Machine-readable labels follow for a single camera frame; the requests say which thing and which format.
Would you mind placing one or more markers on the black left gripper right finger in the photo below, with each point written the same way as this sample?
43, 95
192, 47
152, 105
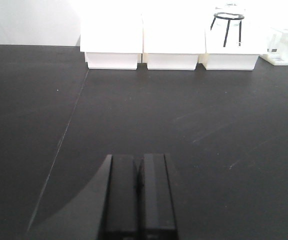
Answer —
157, 221

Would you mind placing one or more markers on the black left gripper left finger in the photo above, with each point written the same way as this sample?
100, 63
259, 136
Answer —
120, 209

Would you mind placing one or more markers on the white storage box left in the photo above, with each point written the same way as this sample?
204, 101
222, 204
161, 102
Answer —
112, 41

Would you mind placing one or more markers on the white storage box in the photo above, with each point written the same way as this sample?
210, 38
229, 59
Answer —
112, 41
233, 57
172, 40

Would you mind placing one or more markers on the white storage box middle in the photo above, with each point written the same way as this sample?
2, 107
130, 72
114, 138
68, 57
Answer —
172, 40

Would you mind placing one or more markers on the white storage box right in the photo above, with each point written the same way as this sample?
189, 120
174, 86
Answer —
233, 57

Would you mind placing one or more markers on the white test tube rack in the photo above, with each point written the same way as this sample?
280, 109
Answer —
277, 46

